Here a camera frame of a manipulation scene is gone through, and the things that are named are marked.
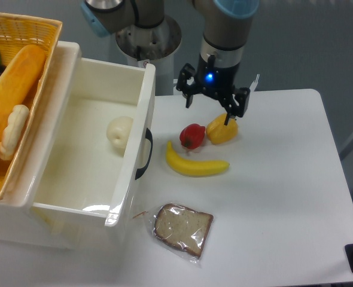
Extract bread slice in plastic bag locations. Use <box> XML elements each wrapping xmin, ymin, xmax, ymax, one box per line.
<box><xmin>132</xmin><ymin>202</ymin><xmax>214</xmax><ymax>264</ymax></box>

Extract black drawer handle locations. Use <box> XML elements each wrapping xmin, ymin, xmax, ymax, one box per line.
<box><xmin>135</xmin><ymin>128</ymin><xmax>153</xmax><ymax>180</ymax></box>

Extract white drawer cabinet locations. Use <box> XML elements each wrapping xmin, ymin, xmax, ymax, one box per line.
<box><xmin>0</xmin><ymin>42</ymin><xmax>125</xmax><ymax>248</ymax></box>

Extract red toy pepper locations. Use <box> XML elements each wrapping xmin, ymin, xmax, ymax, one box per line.
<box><xmin>179</xmin><ymin>123</ymin><xmax>205</xmax><ymax>149</ymax></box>

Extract white top drawer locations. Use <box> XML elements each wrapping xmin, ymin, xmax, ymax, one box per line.
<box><xmin>33</xmin><ymin>58</ymin><xmax>156</xmax><ymax>228</ymax></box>

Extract yellow wicker basket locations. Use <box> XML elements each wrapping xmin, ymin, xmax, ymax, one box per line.
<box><xmin>0</xmin><ymin>13</ymin><xmax>62</xmax><ymax>200</ymax></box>

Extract orange baguette bread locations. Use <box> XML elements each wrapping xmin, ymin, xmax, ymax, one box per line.
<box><xmin>0</xmin><ymin>44</ymin><xmax>46</xmax><ymax>141</ymax></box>

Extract white toy pear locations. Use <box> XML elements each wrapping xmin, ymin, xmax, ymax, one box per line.
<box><xmin>106</xmin><ymin>116</ymin><xmax>133</xmax><ymax>149</ymax></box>

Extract yellow toy banana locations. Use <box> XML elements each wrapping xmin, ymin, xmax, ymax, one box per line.
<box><xmin>165</xmin><ymin>141</ymin><xmax>230</xmax><ymax>177</ymax></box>

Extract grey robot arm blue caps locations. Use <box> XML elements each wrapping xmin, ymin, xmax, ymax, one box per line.
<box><xmin>81</xmin><ymin>1</ymin><xmax>259</xmax><ymax>125</ymax></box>

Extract yellow toy pepper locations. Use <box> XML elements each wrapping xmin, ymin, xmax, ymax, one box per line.
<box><xmin>206</xmin><ymin>114</ymin><xmax>238</xmax><ymax>145</ymax></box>

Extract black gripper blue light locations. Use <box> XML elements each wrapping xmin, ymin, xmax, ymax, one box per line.
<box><xmin>176</xmin><ymin>56</ymin><xmax>251</xmax><ymax>125</ymax></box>

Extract cream toy pastry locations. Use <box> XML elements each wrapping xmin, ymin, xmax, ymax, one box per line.
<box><xmin>0</xmin><ymin>105</ymin><xmax>29</xmax><ymax>161</ymax></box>

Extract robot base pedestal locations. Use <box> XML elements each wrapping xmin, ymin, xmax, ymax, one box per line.
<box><xmin>115</xmin><ymin>16</ymin><xmax>182</xmax><ymax>96</ymax></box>

